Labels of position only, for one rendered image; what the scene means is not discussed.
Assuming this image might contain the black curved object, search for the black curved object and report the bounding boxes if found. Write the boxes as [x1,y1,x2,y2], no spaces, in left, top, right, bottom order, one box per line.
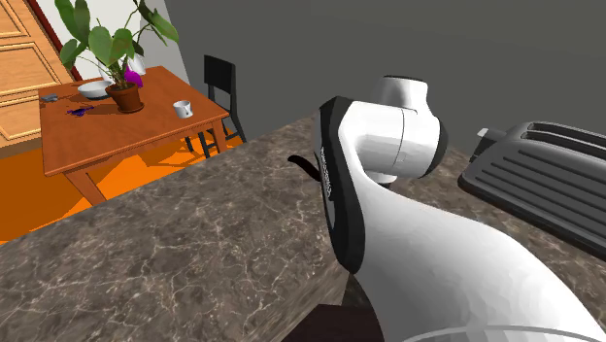
[286,154,321,183]

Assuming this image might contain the black chair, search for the black chair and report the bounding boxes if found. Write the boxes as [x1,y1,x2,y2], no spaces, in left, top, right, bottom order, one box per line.
[184,53,248,160]

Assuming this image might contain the wooden table with potted plant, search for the wooden table with potted plant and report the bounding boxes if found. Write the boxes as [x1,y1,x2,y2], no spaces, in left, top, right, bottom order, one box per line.
[37,0,232,206]

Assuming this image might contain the black toaster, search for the black toaster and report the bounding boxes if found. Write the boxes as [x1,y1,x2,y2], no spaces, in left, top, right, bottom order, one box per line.
[456,120,606,262]

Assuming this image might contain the wooden panel door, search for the wooden panel door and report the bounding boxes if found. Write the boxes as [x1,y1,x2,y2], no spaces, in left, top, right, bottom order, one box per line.
[0,0,76,149]

